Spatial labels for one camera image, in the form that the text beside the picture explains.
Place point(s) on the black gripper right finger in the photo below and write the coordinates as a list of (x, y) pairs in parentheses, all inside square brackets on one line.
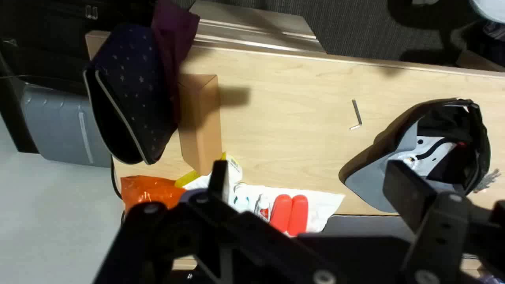
[(411, 191)]

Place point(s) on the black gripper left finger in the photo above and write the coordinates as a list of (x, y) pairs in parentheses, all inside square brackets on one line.
[(218, 178)]

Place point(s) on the purple cloth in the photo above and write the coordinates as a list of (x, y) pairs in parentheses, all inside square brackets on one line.
[(174, 36)]

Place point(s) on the yellow paper sheet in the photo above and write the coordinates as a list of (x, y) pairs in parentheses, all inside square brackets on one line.
[(188, 178)]

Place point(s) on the black and grey cap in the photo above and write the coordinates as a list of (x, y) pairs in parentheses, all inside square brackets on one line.
[(388, 151)]

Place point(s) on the wooden block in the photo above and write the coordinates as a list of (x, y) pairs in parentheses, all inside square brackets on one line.
[(202, 126)]

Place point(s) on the orange plastic bag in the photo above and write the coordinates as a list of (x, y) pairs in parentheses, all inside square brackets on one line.
[(150, 189)]

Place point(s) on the navy dotted pouch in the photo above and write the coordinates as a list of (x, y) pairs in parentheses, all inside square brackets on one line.
[(131, 88)]

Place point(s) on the grey rounded case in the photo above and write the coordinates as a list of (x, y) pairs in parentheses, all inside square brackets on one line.
[(57, 126)]

